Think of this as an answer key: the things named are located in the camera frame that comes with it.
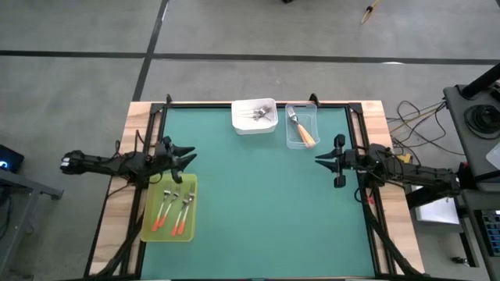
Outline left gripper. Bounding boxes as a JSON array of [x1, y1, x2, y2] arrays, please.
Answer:
[[154, 135, 198, 185]]

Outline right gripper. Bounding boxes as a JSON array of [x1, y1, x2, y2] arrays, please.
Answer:
[[314, 133, 370, 190]]

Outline clear plastic bin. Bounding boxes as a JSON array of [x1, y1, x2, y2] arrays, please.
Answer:
[[284, 102, 322, 151]]

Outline yellow-green plastic bin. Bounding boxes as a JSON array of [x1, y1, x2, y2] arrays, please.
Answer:
[[140, 173, 198, 244]]

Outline white plastic bin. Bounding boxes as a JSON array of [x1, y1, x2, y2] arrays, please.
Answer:
[[230, 98, 280, 137]]

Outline black angled beam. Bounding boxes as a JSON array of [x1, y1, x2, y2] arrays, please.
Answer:
[[405, 167, 476, 209]]

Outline white electronics box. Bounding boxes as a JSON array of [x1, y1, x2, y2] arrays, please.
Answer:
[[409, 183, 461, 226]]

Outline gray equipment cart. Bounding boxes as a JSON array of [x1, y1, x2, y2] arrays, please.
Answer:
[[442, 84, 500, 192]]

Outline gray desk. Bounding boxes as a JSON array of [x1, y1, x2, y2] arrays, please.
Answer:
[[0, 167, 65, 274]]

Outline black pole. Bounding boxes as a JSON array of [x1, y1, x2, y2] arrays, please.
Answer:
[[459, 62, 500, 99]]

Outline black computer with blue light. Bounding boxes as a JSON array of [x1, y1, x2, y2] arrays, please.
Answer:
[[0, 143, 25, 175]]

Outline black button control deck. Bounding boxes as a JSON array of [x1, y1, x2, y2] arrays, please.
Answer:
[[474, 208, 500, 258]]

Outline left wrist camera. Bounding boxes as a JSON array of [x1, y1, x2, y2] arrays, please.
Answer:
[[155, 150, 173, 169]]

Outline black table frame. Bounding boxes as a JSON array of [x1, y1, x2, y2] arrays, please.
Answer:
[[84, 93, 425, 281]]

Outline loose thin cables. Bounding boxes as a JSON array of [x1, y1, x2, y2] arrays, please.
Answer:
[[386, 99, 466, 157]]

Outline coiled black cable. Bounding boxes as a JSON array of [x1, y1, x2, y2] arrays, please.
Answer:
[[463, 103, 500, 141]]

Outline yellow hanging cable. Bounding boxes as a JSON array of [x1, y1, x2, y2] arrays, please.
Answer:
[[359, 0, 380, 25]]

